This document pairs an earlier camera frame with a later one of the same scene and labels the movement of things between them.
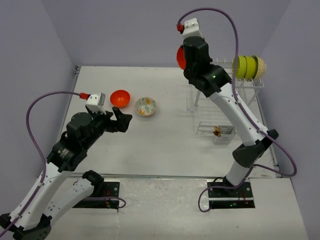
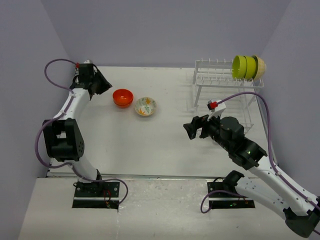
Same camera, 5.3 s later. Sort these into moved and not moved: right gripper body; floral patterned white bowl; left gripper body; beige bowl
Moved: right gripper body; left gripper body
Not moved: floral patterned white bowl; beige bowl
